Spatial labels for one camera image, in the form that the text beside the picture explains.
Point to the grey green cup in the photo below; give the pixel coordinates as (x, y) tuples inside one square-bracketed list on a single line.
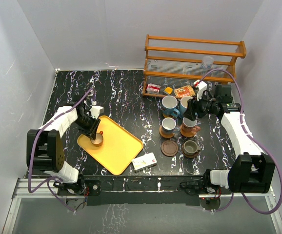
[(190, 146)]

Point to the blue mug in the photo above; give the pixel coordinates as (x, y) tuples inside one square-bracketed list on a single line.
[(183, 104)]

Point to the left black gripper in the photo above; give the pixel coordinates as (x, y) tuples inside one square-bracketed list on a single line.
[(91, 130)]

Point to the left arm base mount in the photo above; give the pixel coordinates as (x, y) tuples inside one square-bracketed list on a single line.
[(83, 187)]

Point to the yellow grey sponge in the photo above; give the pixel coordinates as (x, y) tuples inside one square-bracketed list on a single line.
[(168, 91)]

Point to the orange wooden shelf rack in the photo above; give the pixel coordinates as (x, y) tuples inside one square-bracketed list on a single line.
[(176, 62)]

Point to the light wooden coaster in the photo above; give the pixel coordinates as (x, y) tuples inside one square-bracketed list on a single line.
[(164, 134), (188, 134)]

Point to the orange snack packet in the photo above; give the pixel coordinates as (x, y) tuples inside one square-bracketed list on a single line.
[(185, 91)]

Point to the dark wooden coaster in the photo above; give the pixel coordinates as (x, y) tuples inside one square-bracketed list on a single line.
[(195, 154), (169, 148)]

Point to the brown white cup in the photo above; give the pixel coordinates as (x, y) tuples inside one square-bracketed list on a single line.
[(189, 126)]

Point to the small orange cup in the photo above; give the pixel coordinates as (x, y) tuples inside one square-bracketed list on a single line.
[(98, 139)]

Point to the white yellow box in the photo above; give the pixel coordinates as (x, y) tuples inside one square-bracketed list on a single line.
[(143, 162)]

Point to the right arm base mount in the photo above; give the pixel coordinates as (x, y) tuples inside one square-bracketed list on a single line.
[(203, 186)]

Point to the clear plastic cup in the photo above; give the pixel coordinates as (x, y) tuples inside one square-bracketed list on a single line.
[(207, 62)]

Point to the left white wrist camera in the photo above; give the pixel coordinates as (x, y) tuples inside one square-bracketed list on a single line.
[(95, 110)]

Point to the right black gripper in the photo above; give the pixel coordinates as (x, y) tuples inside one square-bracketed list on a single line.
[(193, 106)]

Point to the yellow tray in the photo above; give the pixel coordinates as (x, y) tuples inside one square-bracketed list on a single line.
[(118, 149)]

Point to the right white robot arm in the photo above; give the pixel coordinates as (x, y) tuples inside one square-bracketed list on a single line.
[(253, 169)]

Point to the grey cup white inside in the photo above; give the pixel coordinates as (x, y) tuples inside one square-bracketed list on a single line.
[(169, 106)]

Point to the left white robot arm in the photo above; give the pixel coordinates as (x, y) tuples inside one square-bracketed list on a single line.
[(45, 149)]

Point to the red white box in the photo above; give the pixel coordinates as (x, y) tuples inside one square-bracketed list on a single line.
[(153, 88)]

